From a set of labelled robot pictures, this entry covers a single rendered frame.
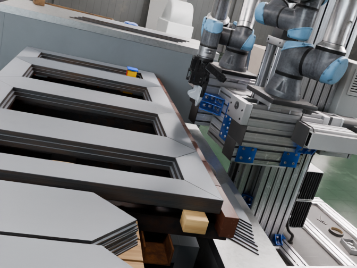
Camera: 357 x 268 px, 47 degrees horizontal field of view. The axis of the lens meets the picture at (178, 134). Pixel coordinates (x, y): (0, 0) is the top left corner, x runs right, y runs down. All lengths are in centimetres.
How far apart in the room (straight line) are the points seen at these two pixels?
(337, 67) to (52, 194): 114
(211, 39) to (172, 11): 641
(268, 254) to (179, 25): 706
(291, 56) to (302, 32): 29
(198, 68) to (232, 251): 82
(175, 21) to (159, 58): 557
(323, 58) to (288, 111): 27
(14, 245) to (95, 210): 21
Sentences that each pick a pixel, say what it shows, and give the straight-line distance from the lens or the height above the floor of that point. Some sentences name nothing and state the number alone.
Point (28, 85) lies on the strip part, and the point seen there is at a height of 86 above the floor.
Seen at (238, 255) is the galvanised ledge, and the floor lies 68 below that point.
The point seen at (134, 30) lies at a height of 107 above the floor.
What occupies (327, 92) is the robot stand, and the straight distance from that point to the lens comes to 212.
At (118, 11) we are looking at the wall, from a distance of 1257.
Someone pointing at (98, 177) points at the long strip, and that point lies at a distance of 106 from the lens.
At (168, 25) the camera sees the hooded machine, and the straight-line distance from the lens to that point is 805.
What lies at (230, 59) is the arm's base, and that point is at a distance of 218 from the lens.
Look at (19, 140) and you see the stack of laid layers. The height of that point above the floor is 84.
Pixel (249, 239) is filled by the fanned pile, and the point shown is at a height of 70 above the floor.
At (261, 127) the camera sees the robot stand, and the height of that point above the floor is 91.
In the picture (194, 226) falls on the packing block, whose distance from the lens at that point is 107.
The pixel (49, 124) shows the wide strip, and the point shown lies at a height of 86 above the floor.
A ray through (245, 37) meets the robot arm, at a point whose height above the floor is 123.
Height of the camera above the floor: 132
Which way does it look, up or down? 18 degrees down
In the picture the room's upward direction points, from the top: 15 degrees clockwise
